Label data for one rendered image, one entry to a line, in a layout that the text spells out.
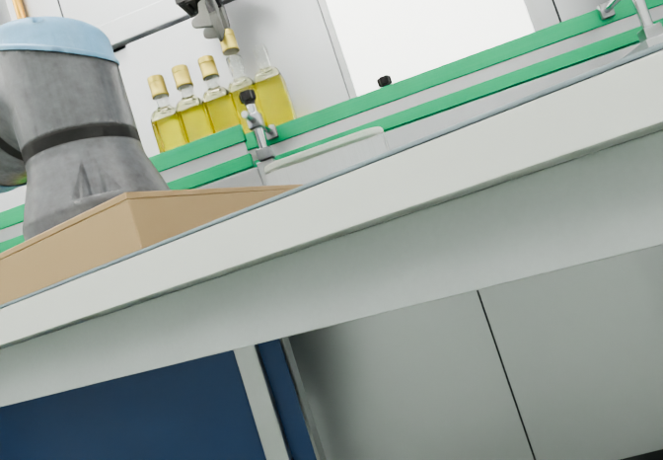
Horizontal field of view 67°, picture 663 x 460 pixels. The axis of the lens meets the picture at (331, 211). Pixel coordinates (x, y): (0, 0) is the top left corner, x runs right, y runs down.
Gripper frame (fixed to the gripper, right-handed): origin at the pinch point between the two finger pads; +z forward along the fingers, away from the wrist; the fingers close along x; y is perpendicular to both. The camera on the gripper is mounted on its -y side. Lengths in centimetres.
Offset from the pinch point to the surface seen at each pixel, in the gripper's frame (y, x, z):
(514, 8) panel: -59, -13, 12
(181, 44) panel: 13.9, -11.8, -8.1
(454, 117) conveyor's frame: -37.2, 5.8, 32.6
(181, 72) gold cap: 10.9, 2.0, 4.4
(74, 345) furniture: 10, 55, 49
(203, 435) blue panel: 22, 14, 73
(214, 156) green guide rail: 5.4, 13.5, 26.2
